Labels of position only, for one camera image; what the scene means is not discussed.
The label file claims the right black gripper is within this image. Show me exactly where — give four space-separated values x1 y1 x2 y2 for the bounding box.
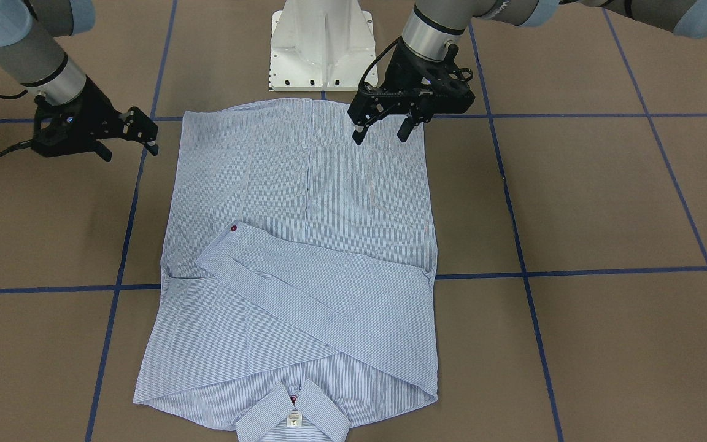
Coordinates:
31 79 160 162

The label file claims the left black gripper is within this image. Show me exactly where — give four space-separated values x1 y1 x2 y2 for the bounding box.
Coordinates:
348 43 475 145

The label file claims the blue striped button-up shirt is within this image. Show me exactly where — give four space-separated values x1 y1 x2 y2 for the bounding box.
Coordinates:
134 98 439 441

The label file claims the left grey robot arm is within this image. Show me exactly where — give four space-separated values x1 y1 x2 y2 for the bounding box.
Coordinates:
348 1 707 144

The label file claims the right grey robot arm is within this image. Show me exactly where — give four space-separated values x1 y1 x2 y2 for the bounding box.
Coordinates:
0 1 159 161

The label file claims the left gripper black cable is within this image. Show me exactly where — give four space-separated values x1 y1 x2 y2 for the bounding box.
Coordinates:
362 37 404 93

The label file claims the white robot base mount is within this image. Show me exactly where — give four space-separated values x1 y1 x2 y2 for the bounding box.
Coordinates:
269 1 377 92

